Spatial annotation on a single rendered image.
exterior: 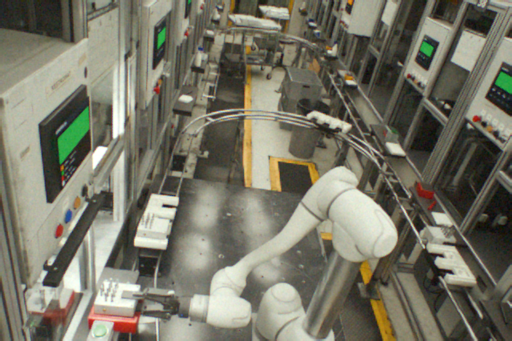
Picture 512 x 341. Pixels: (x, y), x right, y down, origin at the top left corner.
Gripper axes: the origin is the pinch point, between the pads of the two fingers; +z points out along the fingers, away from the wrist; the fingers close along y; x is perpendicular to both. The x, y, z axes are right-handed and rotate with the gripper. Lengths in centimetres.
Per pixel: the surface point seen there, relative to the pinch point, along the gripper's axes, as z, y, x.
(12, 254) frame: 17, 51, 34
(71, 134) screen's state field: 14, 66, 9
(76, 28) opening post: 18, 86, -9
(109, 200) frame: 24, -3, -57
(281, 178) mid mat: -93, -98, -255
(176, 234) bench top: -7, -32, -72
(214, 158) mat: -22, -99, -278
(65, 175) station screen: 14, 58, 14
